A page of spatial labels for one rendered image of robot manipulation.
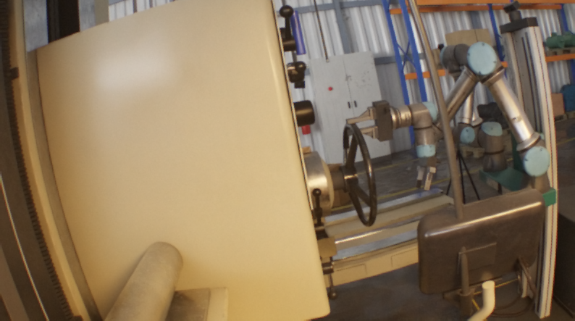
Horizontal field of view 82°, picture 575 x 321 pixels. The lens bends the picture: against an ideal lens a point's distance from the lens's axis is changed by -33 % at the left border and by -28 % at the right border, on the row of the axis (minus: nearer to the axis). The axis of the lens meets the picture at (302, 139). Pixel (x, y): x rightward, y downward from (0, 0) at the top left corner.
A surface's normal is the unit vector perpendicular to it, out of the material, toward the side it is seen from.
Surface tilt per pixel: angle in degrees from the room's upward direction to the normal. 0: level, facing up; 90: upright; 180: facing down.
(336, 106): 90
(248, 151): 90
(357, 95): 90
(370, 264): 90
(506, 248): 109
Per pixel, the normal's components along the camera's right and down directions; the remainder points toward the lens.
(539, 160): -0.37, 0.29
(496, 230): -0.07, 0.45
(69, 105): 0.11, 0.09
